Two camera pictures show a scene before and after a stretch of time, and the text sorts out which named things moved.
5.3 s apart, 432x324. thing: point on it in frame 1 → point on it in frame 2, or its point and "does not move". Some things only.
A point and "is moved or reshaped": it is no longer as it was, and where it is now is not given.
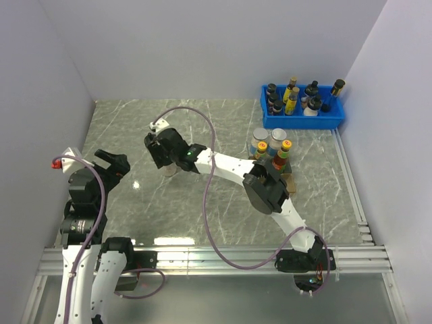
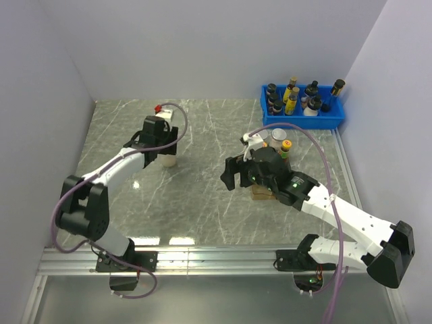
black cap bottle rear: [312, 90] does not move
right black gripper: [154, 150] → [233, 165]
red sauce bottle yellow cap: [279, 160] does not move
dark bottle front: [277, 105] does not move
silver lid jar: [278, 135] does not move
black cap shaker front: [169, 170] is moved or reshaped
